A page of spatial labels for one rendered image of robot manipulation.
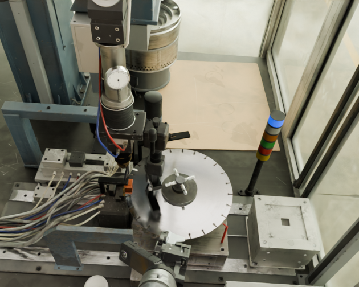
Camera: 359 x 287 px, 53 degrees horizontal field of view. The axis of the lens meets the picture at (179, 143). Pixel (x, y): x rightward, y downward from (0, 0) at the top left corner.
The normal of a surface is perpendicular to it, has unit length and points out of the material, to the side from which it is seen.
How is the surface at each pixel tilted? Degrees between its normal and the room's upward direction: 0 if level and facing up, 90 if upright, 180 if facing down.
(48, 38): 90
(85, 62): 90
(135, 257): 60
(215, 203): 0
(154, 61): 90
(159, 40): 90
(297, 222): 0
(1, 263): 0
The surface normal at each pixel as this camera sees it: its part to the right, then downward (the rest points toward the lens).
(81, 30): -0.04, 0.76
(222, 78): 0.06, -0.65
